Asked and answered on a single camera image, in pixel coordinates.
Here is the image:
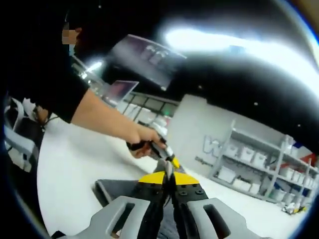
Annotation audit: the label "grey towel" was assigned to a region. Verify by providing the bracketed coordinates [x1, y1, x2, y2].
[94, 159, 190, 239]

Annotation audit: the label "person's left hand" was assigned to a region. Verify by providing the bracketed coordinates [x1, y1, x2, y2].
[126, 123, 167, 159]

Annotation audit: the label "monitor with text lines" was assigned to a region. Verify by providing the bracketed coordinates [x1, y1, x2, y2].
[104, 80, 140, 103]

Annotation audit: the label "rows of white storage bins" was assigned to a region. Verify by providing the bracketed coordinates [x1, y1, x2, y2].
[218, 143, 319, 202]

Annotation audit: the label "grey metal shelving unit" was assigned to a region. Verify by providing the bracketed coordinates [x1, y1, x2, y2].
[208, 119, 319, 207]

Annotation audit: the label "pile of small tools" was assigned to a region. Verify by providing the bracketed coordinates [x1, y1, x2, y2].
[281, 202, 308, 215]

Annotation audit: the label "large dark monitor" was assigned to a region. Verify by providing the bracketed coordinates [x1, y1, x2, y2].
[109, 34, 188, 92]

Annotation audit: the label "red box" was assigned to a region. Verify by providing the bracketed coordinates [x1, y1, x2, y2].
[295, 153, 316, 166]

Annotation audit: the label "grey office chair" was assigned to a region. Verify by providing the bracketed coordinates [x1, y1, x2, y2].
[3, 98, 42, 173]

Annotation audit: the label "long ceiling light strip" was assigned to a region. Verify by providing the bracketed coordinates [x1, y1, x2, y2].
[163, 26, 315, 67]

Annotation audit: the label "person's black-clothed upper body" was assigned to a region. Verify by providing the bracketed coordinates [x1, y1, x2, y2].
[4, 0, 91, 124]

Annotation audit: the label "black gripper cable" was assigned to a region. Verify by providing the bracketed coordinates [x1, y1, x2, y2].
[36, 106, 58, 130]

